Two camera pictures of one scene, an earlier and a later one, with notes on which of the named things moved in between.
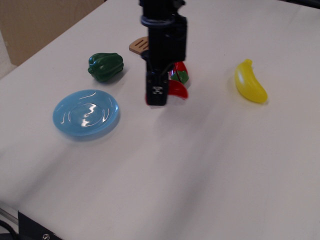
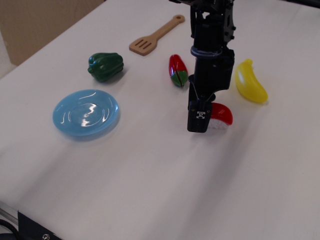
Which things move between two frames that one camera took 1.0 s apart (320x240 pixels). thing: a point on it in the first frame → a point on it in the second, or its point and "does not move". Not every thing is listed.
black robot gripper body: x=167 y=34 → x=212 y=29
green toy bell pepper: x=104 y=67 does not move
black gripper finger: x=157 y=88 → x=199 y=115
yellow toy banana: x=248 y=83 does not move
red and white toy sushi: x=175 y=88 → x=221 y=116
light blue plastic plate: x=85 y=112 does not move
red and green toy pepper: x=179 y=72 does not move
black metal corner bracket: x=29 y=229 does not move
